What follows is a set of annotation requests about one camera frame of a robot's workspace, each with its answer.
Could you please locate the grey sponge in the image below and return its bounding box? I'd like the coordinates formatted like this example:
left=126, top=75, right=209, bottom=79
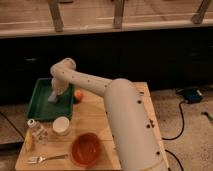
left=48, top=92, right=59, bottom=103

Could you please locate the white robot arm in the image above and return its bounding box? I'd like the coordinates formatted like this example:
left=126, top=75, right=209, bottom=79
left=50, top=58, right=168, bottom=171

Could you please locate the green plastic tray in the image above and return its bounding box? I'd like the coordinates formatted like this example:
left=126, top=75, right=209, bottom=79
left=26, top=78, right=74, bottom=121

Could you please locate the small orange ball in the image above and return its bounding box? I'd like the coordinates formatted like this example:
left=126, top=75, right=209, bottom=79
left=74, top=90, right=84, bottom=102

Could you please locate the white paper cup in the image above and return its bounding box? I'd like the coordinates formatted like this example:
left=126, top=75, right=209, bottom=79
left=52, top=116, right=70, bottom=135

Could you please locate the clear plastic bottle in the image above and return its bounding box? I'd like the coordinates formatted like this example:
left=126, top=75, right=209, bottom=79
left=27, top=119, right=48, bottom=144

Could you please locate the orange plastic bowl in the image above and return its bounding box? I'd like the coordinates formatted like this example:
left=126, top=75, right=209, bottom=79
left=70, top=132, right=102, bottom=168

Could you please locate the silver metal fork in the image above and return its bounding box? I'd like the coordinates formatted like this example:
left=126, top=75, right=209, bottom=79
left=27, top=154, right=68, bottom=164

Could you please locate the left wooden chair leg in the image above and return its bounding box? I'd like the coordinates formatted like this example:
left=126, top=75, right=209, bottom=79
left=47, top=0, right=63, bottom=32

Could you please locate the wooden chair leg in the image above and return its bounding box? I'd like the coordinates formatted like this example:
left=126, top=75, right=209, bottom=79
left=191, top=0, right=212, bottom=24
left=113, top=0, right=125, bottom=29
left=47, top=0, right=63, bottom=32

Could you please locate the pile of brown nuts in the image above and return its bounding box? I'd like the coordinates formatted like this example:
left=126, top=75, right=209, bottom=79
left=149, top=119, right=155, bottom=128

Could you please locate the middle wooden chair leg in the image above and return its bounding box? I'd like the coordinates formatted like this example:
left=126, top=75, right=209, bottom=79
left=113, top=0, right=125, bottom=29

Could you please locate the blue power adapter box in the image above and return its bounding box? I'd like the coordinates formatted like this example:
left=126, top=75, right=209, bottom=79
left=182, top=88, right=203, bottom=104

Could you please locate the right wooden chair leg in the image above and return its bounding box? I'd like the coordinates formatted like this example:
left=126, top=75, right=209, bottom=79
left=191, top=0, right=212, bottom=24

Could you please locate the black cable on floor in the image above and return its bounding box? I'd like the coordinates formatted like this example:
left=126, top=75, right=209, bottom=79
left=161, top=99, right=188, bottom=142

